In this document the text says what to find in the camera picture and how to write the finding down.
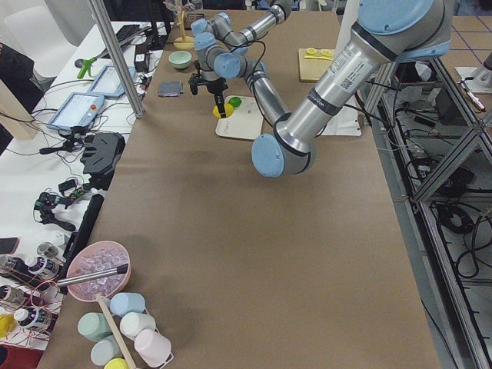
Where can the teach pendant far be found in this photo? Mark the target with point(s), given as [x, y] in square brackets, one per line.
[107, 83]

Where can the bamboo cutting board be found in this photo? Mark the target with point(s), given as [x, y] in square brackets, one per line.
[312, 70]

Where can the aluminium frame post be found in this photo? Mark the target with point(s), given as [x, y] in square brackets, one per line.
[103, 22]

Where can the green handled tool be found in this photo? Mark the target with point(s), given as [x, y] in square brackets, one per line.
[84, 65]

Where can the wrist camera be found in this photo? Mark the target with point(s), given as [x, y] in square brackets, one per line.
[195, 80]

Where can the yellow lemon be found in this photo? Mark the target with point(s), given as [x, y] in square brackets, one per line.
[227, 111]

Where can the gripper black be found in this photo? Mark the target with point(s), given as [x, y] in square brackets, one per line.
[214, 87]

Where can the black device on side table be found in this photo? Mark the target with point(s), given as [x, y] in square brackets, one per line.
[102, 152]

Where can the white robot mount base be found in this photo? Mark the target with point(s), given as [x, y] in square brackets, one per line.
[345, 123]

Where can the lemon slice upper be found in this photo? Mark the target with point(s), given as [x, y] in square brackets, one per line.
[326, 51]

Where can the pale green upturned cup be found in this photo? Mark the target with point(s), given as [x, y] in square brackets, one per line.
[94, 326]

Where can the pale green bowl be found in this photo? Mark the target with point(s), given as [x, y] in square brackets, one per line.
[180, 59]

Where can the wooden mug tree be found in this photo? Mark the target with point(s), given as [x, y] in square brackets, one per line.
[181, 9]

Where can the black keyboard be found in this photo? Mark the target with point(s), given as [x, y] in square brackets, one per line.
[126, 33]

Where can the teach pendant near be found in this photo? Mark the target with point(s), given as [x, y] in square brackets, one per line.
[78, 110]

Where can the teach pendant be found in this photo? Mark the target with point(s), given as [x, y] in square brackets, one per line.
[107, 83]
[78, 110]

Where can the blue upturned cup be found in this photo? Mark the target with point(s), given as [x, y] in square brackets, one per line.
[127, 302]

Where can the yellow plastic knife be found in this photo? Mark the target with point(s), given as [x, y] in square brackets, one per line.
[314, 57]

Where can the pink upturned cup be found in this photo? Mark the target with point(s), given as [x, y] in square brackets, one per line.
[151, 346]

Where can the green lime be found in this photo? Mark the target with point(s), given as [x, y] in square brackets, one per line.
[235, 101]

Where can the wooden cup rack handle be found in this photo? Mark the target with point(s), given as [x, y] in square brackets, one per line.
[103, 304]

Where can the metal scoop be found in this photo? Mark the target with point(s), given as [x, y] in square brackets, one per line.
[121, 269]

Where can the grey upturned cup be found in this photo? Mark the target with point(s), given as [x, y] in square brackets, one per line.
[105, 350]

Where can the person in black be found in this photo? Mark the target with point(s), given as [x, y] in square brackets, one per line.
[17, 73]

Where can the yellow upturned cup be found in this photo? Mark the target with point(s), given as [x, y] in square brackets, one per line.
[117, 363]

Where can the white support column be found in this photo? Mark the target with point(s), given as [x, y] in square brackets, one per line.
[348, 18]

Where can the pink bowl with crystals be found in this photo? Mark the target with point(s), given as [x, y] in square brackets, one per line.
[98, 257]

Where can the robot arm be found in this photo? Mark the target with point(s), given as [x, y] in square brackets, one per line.
[220, 26]
[385, 31]

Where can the cream rabbit print tray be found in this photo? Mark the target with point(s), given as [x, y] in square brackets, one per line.
[245, 123]

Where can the grey folded cloth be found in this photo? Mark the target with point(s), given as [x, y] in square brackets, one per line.
[170, 89]

